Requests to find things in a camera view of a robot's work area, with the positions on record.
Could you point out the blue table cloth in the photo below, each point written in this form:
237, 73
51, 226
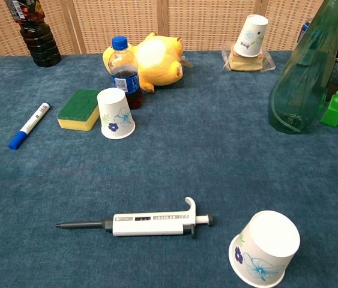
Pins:
168, 168

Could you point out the green and yellow sponge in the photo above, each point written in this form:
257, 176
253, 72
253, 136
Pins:
78, 105

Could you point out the small blue-capped cola bottle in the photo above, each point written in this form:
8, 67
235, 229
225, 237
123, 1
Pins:
123, 81

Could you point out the blue-flower paper cup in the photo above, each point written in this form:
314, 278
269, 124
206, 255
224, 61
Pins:
251, 36
264, 249
114, 114

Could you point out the green spray bottle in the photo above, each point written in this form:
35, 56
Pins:
300, 90

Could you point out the bamboo folding screen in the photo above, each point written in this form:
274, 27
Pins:
102, 24

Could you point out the white lab pipette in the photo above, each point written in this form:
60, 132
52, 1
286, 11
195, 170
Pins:
147, 225

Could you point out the green toy block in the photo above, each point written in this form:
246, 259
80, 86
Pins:
335, 111

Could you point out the blue drink can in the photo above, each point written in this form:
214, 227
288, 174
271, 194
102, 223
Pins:
304, 30

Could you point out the yellow plush duck toy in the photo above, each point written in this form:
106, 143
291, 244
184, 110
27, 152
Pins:
159, 60

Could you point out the large dark tea bottle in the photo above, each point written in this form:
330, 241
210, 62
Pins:
41, 45

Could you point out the blue whiteboard marker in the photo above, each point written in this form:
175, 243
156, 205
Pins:
30, 124

